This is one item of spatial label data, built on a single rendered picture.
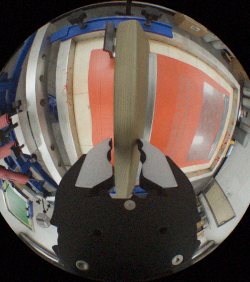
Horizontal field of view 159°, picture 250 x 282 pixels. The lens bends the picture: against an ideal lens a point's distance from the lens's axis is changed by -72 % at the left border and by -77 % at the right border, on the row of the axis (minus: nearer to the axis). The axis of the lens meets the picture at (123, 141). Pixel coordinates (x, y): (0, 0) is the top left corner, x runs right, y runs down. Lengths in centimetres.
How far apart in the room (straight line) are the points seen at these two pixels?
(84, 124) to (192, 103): 35
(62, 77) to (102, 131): 20
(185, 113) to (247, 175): 362
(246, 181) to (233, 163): 85
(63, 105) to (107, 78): 13
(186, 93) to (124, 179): 29
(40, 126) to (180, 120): 41
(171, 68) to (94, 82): 22
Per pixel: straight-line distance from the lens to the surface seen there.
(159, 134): 29
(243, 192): 397
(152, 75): 16
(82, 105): 27
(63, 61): 29
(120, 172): 15
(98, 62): 28
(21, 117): 30
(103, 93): 25
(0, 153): 54
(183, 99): 31
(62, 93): 26
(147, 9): 27
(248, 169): 377
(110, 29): 25
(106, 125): 26
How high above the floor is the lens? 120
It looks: 62 degrees down
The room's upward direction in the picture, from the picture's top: 179 degrees clockwise
